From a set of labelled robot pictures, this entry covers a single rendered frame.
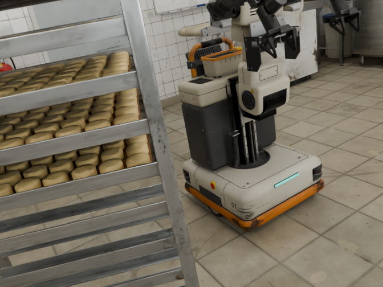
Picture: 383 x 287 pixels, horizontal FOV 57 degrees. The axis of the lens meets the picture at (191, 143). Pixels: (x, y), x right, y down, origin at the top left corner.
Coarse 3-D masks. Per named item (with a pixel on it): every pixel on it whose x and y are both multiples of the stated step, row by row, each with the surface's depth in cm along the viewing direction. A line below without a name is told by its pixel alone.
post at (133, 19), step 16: (128, 0) 54; (128, 16) 55; (128, 32) 56; (144, 32) 56; (144, 48) 57; (144, 64) 58; (144, 80) 59; (144, 96) 60; (160, 112) 61; (160, 128) 62; (160, 144) 64; (160, 160) 65; (160, 176) 66; (176, 176) 67; (176, 192) 68; (176, 208) 69; (176, 224) 70; (176, 240) 72; (192, 256) 74; (192, 272) 75
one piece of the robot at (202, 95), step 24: (192, 48) 203; (240, 48) 218; (192, 72) 206; (192, 96) 194; (216, 96) 194; (192, 120) 204; (216, 120) 198; (240, 120) 202; (264, 120) 218; (192, 144) 215; (216, 144) 202; (240, 144) 208; (264, 144) 223; (216, 168) 208
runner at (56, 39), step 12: (84, 24) 57; (96, 24) 57; (108, 24) 58; (120, 24) 58; (24, 36) 56; (36, 36) 57; (48, 36) 57; (60, 36) 57; (72, 36) 57; (84, 36) 58; (96, 36) 58; (108, 36) 58; (0, 48) 56; (12, 48) 57; (24, 48) 57; (36, 48) 57; (48, 48) 58
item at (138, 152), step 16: (112, 144) 82; (128, 144) 83; (144, 144) 79; (32, 160) 82; (48, 160) 81; (64, 160) 78; (80, 160) 77; (96, 160) 77; (112, 160) 74; (128, 160) 72; (144, 160) 71; (0, 176) 76; (16, 176) 75; (32, 176) 75; (48, 176) 72; (64, 176) 71; (80, 176) 70; (0, 192) 69; (16, 192) 72
